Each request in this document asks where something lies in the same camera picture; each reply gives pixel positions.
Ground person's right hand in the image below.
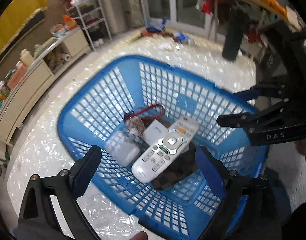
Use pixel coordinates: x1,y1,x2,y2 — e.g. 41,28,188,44
294,137,306,168

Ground orange cardboard box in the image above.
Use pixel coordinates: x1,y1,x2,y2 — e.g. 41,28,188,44
7,61,27,89

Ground white earbuds case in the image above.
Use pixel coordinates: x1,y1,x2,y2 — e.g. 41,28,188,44
105,131,140,167

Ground person's left hand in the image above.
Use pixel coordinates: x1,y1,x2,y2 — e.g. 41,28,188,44
130,231,148,240

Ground cream TV cabinet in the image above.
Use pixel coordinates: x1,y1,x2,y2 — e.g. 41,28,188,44
0,28,91,145

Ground white power adapter block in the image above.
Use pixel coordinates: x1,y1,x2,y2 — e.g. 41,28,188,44
143,120,168,146

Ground astronaut figurine keychain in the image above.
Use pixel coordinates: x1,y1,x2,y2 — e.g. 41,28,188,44
125,116,145,144

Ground brown checkered wallet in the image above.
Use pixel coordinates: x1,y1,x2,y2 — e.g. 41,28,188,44
151,142,198,191

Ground patterned curtain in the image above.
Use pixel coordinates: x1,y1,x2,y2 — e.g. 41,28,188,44
122,0,144,29

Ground black cylinder speaker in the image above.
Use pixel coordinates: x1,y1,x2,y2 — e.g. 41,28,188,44
222,18,244,62

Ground cream thermos jug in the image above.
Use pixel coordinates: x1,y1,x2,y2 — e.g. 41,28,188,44
20,49,34,67

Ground blue white small packet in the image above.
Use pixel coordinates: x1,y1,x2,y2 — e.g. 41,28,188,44
173,31,190,44

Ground orange snack bag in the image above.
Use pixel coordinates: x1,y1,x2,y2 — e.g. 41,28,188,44
62,15,78,30

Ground white metal shelf rack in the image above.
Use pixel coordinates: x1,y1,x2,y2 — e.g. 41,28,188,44
60,0,112,49

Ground white TV remote control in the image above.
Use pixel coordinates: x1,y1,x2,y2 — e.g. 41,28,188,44
131,116,200,184

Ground red blue lanyard keys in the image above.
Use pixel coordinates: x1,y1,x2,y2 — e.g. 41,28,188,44
140,18,173,37

